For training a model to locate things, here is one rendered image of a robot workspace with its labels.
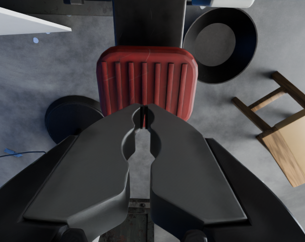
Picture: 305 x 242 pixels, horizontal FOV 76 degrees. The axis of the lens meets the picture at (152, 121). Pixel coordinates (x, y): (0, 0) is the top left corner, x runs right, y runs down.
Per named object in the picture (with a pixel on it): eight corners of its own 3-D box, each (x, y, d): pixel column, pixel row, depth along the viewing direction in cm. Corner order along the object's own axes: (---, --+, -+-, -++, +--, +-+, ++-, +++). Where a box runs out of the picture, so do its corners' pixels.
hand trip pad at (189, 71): (185, 34, 19) (203, 51, 12) (179, 92, 22) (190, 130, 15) (112, 32, 18) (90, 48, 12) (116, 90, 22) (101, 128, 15)
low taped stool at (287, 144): (300, 118, 104) (357, 162, 75) (257, 140, 112) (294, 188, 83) (276, 68, 90) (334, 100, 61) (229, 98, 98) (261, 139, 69)
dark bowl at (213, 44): (259, 6, 76) (268, 6, 71) (239, 79, 92) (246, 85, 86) (183, 4, 76) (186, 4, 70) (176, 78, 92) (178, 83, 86)
